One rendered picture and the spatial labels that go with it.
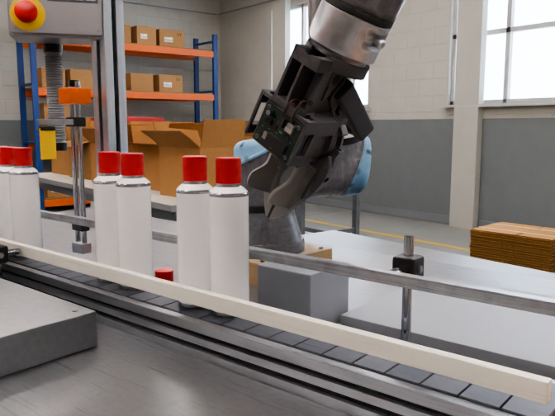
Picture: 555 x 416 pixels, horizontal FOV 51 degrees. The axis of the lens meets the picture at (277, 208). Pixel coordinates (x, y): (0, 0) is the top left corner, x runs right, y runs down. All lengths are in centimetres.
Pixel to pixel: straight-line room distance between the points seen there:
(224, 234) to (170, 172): 219
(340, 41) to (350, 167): 55
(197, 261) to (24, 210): 47
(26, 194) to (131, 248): 33
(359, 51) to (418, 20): 676
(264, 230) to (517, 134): 553
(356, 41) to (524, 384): 34
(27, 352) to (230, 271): 26
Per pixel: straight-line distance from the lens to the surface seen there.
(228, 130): 281
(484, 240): 487
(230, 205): 74
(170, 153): 292
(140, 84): 881
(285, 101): 61
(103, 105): 118
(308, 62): 59
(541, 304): 62
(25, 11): 117
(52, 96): 127
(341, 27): 59
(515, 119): 654
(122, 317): 89
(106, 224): 95
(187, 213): 79
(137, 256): 90
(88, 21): 119
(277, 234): 112
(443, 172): 702
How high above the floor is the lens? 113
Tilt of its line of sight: 8 degrees down
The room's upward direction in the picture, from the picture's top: straight up
